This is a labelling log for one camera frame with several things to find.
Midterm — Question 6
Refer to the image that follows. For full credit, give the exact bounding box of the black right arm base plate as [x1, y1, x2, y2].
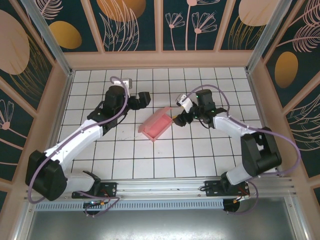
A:
[204, 179, 251, 198]

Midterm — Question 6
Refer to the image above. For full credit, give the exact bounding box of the pink paper box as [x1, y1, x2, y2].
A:
[138, 106, 174, 143]

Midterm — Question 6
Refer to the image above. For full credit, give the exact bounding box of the slotted grey cable duct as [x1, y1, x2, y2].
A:
[34, 199, 226, 211]

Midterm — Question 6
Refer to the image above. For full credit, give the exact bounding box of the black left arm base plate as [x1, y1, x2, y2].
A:
[71, 181, 118, 200]

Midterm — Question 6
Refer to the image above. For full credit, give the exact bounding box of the aluminium frame post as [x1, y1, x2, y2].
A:
[21, 0, 75, 77]
[245, 0, 288, 74]

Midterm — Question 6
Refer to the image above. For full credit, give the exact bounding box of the aluminium side rail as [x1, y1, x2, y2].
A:
[37, 71, 76, 181]
[246, 71, 280, 177]

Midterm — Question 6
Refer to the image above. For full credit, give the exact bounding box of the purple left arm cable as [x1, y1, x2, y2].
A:
[26, 76, 131, 218]

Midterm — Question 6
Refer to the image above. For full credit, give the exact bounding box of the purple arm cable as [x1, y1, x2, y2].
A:
[184, 84, 301, 215]
[26, 76, 131, 218]

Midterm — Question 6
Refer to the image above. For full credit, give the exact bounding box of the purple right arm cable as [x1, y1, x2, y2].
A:
[184, 84, 301, 215]

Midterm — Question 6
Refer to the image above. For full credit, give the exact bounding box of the aluminium mounting rail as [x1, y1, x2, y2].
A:
[23, 177, 297, 201]

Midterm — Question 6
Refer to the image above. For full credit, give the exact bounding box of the grey metal sheet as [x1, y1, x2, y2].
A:
[14, 197, 308, 240]

